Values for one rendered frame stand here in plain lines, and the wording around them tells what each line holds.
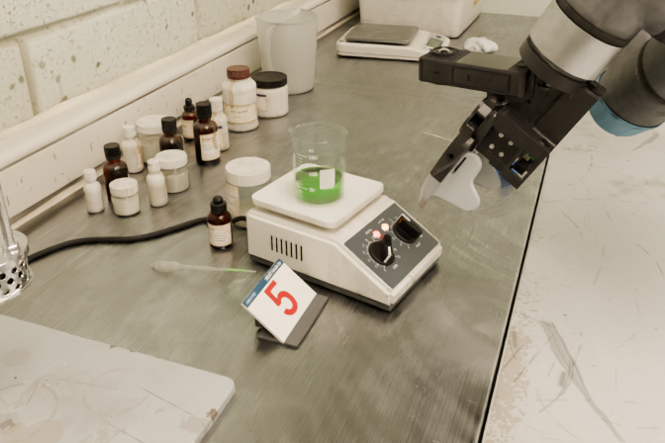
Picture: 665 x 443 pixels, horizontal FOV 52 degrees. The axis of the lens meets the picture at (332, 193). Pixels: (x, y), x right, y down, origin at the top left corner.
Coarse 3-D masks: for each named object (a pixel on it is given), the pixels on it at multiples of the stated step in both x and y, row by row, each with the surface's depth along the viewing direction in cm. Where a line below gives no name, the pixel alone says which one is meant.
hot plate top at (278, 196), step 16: (288, 176) 84; (352, 176) 84; (256, 192) 80; (272, 192) 80; (288, 192) 80; (352, 192) 80; (368, 192) 80; (272, 208) 78; (288, 208) 77; (304, 208) 77; (320, 208) 77; (336, 208) 77; (352, 208) 77; (320, 224) 75; (336, 224) 74
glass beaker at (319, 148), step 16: (288, 128) 77; (304, 128) 78; (320, 128) 79; (336, 128) 78; (304, 144) 74; (320, 144) 73; (336, 144) 74; (304, 160) 75; (320, 160) 74; (336, 160) 75; (304, 176) 76; (320, 176) 75; (336, 176) 76; (304, 192) 76; (320, 192) 76; (336, 192) 77
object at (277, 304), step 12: (276, 276) 74; (288, 276) 75; (264, 288) 72; (276, 288) 73; (288, 288) 74; (300, 288) 75; (264, 300) 71; (276, 300) 72; (288, 300) 73; (300, 300) 74; (264, 312) 70; (276, 312) 71; (288, 312) 72; (276, 324) 70; (288, 324) 71
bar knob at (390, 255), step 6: (384, 240) 75; (390, 240) 75; (372, 246) 75; (378, 246) 76; (384, 246) 74; (390, 246) 74; (372, 252) 75; (378, 252) 75; (384, 252) 74; (390, 252) 74; (372, 258) 75; (378, 258) 74; (384, 258) 74; (390, 258) 75; (384, 264) 74; (390, 264) 75
